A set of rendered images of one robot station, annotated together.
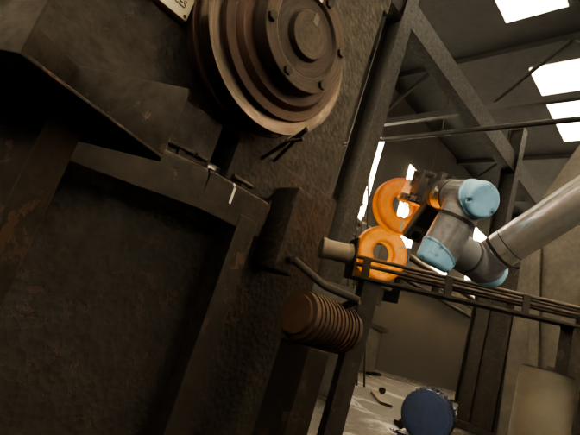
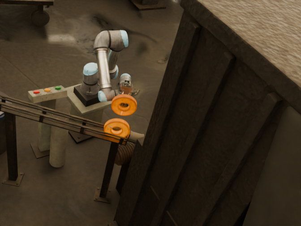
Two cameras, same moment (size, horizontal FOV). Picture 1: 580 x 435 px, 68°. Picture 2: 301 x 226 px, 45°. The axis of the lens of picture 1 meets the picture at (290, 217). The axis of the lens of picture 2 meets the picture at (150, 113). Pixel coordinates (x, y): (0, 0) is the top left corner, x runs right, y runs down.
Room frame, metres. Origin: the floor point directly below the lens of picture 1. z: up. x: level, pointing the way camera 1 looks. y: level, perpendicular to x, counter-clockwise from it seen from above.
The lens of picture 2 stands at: (2.76, -0.11, 2.27)
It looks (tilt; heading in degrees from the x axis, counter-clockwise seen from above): 41 degrees down; 180
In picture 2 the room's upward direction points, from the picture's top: 17 degrees clockwise
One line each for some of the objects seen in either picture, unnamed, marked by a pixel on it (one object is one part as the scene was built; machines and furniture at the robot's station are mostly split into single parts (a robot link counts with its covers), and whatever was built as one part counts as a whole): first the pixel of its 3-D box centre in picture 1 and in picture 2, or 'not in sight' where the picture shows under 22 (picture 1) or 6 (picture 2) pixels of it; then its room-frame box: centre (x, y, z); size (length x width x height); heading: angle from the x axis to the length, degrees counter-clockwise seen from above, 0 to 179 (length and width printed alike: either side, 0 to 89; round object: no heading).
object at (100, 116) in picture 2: not in sight; (86, 110); (0.51, -0.63, 0.13); 0.40 x 0.40 x 0.26; 50
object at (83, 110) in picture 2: not in sight; (88, 97); (0.51, -0.63, 0.28); 0.32 x 0.32 x 0.04; 50
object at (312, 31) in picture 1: (303, 37); not in sight; (0.94, 0.11, 1.11); 0.28 x 0.06 x 0.28; 132
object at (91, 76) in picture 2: not in sight; (91, 72); (0.51, -0.64, 0.53); 0.13 x 0.12 x 0.14; 120
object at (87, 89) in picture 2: not in sight; (90, 84); (0.51, -0.64, 0.42); 0.15 x 0.15 x 0.10
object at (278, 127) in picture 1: (277, 47); not in sight; (1.02, 0.17, 1.11); 0.47 x 0.06 x 0.47; 132
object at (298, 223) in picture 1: (283, 230); not in sight; (1.18, 0.01, 0.68); 0.11 x 0.08 x 0.24; 42
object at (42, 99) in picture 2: not in sight; (46, 120); (0.93, -0.83, 0.31); 0.24 x 0.16 x 0.62; 132
